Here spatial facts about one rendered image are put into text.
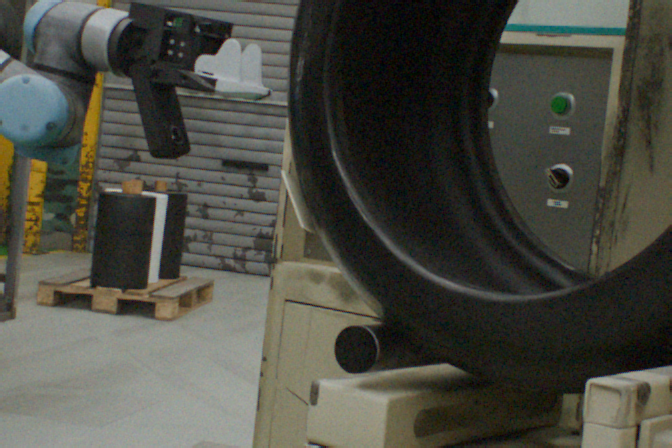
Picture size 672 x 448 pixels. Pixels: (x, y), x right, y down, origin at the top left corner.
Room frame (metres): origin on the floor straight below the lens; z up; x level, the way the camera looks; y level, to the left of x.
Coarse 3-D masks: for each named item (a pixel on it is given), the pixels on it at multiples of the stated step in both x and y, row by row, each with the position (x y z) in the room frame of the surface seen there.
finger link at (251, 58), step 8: (248, 48) 1.46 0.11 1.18; (256, 48) 1.46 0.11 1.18; (248, 56) 1.46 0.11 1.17; (256, 56) 1.46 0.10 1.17; (248, 64) 1.46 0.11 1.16; (256, 64) 1.45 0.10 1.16; (248, 72) 1.46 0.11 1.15; (256, 72) 1.45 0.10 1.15; (248, 80) 1.46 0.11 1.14; (256, 80) 1.45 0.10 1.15; (264, 88) 1.43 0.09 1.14; (264, 96) 1.42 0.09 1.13
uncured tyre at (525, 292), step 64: (320, 0) 1.25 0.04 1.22; (384, 0) 1.40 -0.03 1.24; (448, 0) 1.46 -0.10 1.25; (512, 0) 1.45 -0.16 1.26; (320, 64) 1.24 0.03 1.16; (384, 64) 1.43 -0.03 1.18; (448, 64) 1.47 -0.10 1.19; (320, 128) 1.23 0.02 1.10; (384, 128) 1.42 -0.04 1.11; (448, 128) 1.46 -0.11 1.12; (320, 192) 1.23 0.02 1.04; (384, 192) 1.39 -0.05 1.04; (448, 192) 1.45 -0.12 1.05; (384, 256) 1.18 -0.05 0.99; (448, 256) 1.41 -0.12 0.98; (512, 256) 1.41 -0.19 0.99; (640, 256) 1.04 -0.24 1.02; (384, 320) 1.22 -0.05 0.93; (448, 320) 1.14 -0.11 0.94; (512, 320) 1.11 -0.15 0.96; (576, 320) 1.07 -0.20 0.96; (640, 320) 1.05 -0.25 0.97; (512, 384) 1.15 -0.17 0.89; (576, 384) 1.11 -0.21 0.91
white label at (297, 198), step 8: (288, 176) 1.27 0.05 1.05; (288, 184) 1.25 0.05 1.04; (296, 184) 1.28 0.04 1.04; (296, 192) 1.27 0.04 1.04; (296, 200) 1.26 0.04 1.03; (304, 200) 1.28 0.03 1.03; (296, 208) 1.25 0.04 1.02; (304, 208) 1.27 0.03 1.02; (304, 216) 1.26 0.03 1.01; (304, 224) 1.25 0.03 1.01; (312, 224) 1.27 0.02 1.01; (312, 232) 1.26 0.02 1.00
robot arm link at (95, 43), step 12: (96, 12) 1.55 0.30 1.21; (108, 12) 1.54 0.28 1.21; (120, 12) 1.54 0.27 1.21; (96, 24) 1.53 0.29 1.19; (108, 24) 1.52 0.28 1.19; (84, 36) 1.54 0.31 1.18; (96, 36) 1.52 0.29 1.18; (108, 36) 1.52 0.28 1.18; (84, 48) 1.54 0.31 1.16; (96, 48) 1.52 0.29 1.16; (108, 48) 1.52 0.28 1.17; (96, 60) 1.53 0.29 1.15; (108, 60) 1.52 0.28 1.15; (108, 72) 1.54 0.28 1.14
